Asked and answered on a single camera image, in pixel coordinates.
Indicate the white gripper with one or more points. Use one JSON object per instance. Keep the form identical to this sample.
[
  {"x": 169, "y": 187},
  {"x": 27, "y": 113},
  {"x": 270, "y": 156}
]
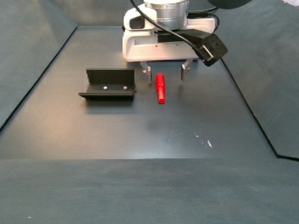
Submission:
[{"x": 146, "y": 43}]

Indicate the red peg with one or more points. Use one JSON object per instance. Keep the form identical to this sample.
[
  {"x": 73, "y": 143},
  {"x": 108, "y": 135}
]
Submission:
[{"x": 161, "y": 88}]

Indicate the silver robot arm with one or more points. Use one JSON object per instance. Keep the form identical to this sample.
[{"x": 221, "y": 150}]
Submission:
[{"x": 164, "y": 3}]

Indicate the black angled holder bracket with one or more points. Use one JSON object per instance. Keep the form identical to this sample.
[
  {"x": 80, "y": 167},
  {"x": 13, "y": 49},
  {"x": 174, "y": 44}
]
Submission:
[{"x": 110, "y": 84}]

